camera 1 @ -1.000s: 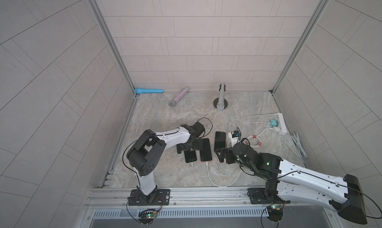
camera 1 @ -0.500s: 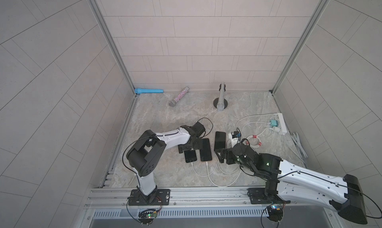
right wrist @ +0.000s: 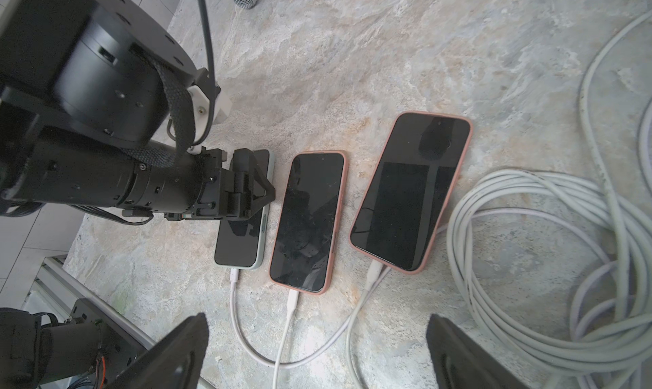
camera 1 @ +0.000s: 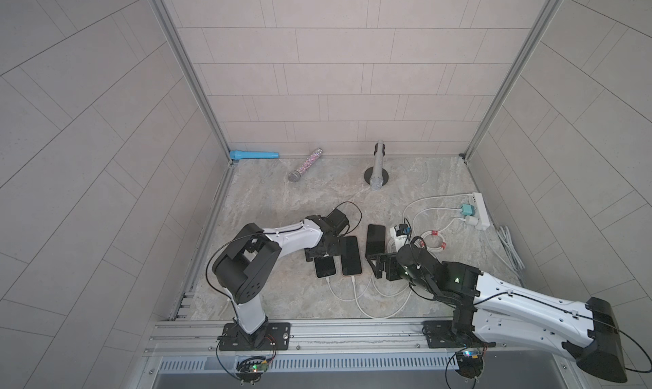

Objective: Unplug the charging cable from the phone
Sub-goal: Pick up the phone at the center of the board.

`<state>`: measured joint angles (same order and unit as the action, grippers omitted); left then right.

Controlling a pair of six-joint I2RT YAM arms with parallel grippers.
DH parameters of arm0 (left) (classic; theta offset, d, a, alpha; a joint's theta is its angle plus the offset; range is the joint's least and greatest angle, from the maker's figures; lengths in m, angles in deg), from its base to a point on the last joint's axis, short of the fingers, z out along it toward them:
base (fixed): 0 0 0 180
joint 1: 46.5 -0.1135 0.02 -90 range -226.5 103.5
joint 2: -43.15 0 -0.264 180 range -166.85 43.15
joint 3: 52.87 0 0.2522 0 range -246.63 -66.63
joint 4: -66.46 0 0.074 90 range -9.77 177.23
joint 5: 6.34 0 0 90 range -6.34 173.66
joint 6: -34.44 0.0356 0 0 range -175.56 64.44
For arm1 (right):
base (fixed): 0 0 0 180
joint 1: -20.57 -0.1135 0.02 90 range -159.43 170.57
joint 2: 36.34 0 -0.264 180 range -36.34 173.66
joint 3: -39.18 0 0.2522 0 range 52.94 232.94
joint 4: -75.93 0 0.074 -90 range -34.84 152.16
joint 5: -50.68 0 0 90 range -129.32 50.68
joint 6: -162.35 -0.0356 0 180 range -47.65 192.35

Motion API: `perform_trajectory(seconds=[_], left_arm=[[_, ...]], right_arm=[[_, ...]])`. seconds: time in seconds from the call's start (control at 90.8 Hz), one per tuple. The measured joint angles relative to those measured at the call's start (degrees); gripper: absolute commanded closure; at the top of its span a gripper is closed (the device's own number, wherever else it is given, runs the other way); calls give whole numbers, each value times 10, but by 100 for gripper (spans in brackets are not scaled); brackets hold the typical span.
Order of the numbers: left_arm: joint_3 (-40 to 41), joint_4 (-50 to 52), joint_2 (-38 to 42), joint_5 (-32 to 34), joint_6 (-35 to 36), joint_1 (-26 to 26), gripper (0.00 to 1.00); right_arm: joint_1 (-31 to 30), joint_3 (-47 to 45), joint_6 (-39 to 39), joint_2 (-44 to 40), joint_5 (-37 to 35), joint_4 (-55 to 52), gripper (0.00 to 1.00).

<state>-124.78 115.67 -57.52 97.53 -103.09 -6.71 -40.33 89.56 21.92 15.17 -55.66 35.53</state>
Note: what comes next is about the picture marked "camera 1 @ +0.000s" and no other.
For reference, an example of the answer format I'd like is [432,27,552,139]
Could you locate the white cable of phone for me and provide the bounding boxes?
[325,274,375,303]
[350,274,414,321]
[370,235,424,298]

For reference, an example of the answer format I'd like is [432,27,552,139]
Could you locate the black phone pink case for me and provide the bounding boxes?
[340,236,363,276]
[365,224,386,260]

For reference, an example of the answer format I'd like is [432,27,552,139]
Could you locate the black phone grey case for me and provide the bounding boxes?
[313,256,337,279]

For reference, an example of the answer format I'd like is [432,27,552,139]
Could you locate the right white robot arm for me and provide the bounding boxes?
[365,243,628,383]

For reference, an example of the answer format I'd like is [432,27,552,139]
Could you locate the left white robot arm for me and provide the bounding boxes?
[205,208,349,351]

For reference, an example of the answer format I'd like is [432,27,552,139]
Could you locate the glitter microphone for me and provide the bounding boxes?
[288,148,324,182]

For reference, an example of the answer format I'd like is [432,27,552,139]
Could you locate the grey tube on black base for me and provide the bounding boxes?
[363,141,389,190]

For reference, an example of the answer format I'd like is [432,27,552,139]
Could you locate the white charger plug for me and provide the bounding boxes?
[464,216,480,227]

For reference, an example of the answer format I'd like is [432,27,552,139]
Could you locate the teal charger plug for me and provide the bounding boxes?
[460,204,475,217]

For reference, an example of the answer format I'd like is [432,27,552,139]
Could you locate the white power strip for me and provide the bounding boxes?
[471,192,491,230]

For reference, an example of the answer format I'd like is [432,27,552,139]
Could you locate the blue flashlight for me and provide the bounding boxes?
[229,151,279,161]

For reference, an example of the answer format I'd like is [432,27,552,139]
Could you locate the right green circuit board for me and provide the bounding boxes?
[456,351,484,380]

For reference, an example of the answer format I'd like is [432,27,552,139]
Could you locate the green circuit board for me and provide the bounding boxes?
[456,351,484,380]
[235,356,272,384]

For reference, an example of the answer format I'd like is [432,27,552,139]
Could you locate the left green circuit board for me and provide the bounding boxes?
[235,356,272,384]

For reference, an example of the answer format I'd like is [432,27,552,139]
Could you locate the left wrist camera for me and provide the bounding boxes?
[326,208,350,235]

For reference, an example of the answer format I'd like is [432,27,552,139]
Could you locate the white coiled cable red ties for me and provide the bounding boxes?
[402,193,473,255]

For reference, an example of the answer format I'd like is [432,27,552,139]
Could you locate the white power strip cord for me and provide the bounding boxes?
[491,224,526,288]

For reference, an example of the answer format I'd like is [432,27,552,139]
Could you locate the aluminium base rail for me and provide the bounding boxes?
[142,314,572,375]

